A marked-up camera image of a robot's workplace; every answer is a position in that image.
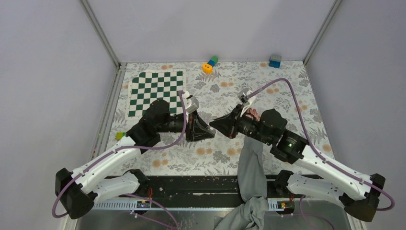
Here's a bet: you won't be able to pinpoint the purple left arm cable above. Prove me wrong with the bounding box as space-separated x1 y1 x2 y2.
51 90 188 219

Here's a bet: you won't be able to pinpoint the yellow blue green toy blocks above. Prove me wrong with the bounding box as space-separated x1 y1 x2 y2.
202 56 218 74

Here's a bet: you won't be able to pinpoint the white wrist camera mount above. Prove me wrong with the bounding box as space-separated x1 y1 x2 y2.
182 91 199 114
237 88 256 117

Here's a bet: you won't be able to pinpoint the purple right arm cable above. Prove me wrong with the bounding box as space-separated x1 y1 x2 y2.
247 78 395 212

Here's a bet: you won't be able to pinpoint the grey sleeved forearm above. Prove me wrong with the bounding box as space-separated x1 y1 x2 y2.
215 137 269 230

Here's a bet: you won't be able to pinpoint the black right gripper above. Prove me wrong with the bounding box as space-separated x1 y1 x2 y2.
210 104 273 145

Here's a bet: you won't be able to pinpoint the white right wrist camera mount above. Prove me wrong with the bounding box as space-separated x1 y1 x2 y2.
237 88 256 117

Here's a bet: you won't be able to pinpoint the blue grey toy block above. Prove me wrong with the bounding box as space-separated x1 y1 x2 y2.
269 54 282 69

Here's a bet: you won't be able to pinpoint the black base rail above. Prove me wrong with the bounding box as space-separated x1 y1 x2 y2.
115 172 340 210

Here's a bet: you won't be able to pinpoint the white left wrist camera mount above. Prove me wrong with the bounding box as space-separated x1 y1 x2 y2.
182 91 199 114

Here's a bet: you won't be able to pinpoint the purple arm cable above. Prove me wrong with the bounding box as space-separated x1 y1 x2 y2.
51 90 188 219
247 78 395 212

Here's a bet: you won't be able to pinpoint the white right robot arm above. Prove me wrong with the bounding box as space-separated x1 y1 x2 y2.
210 104 385 222

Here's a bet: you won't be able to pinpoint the green white chessboard mat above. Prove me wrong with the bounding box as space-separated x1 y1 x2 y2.
125 69 187 120

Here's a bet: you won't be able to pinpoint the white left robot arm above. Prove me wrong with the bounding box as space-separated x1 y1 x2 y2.
52 97 215 219

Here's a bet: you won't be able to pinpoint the floral tablecloth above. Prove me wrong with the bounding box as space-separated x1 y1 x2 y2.
107 61 334 175

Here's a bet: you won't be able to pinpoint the blue yellow toy car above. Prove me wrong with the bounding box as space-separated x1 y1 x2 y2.
115 132 126 141

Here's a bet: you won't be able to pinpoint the person's hand with painted nails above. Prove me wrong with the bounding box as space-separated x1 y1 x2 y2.
245 108 260 121

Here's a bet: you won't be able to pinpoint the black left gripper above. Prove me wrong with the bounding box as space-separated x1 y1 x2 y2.
158 111 215 143

